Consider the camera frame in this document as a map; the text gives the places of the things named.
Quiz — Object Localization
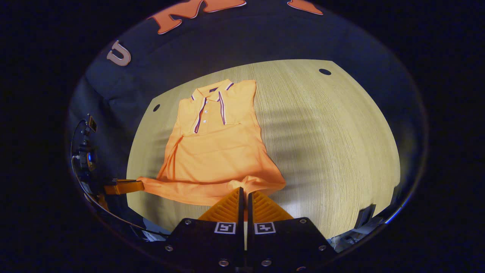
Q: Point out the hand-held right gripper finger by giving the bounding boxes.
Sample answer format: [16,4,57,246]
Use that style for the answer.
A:
[165,187,245,270]
[246,190,336,271]

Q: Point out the orange T-shirt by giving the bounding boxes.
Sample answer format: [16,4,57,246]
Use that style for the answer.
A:
[137,79,286,207]

